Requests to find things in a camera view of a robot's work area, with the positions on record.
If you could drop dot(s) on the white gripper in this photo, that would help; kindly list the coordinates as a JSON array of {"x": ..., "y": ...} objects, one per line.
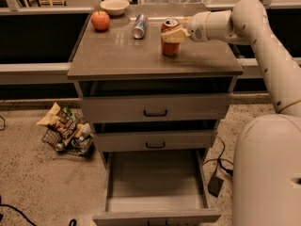
[{"x": 198, "y": 27}]

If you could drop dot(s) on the red coke can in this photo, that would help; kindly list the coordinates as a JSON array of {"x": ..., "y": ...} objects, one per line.
[{"x": 169, "y": 45}]

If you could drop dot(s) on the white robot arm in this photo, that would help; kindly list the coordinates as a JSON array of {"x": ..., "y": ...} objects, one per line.
[{"x": 266, "y": 189}]

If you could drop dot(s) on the blue silver soda can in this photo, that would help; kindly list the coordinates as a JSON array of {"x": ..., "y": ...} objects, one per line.
[{"x": 140, "y": 26}]

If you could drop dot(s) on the top drawer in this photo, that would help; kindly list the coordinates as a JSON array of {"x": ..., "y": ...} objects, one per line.
[{"x": 185, "y": 107}]

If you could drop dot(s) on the drawer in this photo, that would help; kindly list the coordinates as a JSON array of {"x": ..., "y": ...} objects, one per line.
[
  {"x": 149, "y": 141},
  {"x": 185, "y": 107},
  {"x": 155, "y": 188}
]

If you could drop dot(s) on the grey drawer cabinet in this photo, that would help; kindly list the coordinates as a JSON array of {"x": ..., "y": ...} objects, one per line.
[{"x": 115, "y": 64}]

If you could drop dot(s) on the middle drawer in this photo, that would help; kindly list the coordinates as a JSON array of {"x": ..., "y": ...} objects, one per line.
[{"x": 149, "y": 141}]

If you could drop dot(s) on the bottom drawer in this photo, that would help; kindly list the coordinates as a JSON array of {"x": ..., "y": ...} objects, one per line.
[{"x": 155, "y": 188}]

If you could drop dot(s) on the white bowl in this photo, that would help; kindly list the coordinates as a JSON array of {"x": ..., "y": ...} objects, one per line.
[{"x": 114, "y": 7}]

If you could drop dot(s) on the red apple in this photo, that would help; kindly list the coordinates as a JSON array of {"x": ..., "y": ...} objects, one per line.
[{"x": 100, "y": 20}]

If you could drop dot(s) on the brown chip bag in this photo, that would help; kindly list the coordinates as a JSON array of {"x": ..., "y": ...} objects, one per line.
[{"x": 58, "y": 121}]

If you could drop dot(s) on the black power adapter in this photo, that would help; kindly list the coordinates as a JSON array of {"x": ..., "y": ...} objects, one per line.
[{"x": 215, "y": 184}]

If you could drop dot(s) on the wire basket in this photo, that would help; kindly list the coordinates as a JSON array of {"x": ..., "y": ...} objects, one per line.
[{"x": 82, "y": 146}]

